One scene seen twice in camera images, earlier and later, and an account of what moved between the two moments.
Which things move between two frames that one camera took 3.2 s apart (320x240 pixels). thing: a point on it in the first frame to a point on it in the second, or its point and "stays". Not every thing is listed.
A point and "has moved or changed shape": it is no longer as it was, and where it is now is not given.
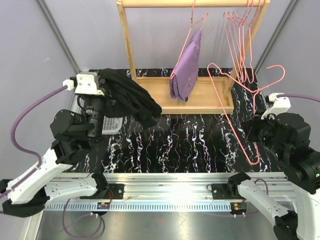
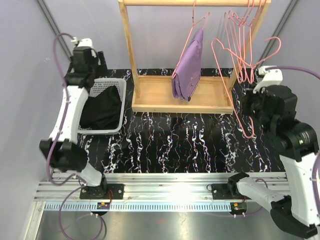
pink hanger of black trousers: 254,91 to 245,60
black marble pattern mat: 192,143 stays
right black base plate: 223,191 stays
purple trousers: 184,77 stays
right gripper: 250,126 to 248,97
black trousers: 125,98 has moved or changed shape
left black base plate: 114,191 stays
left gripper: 101,97 to 103,67
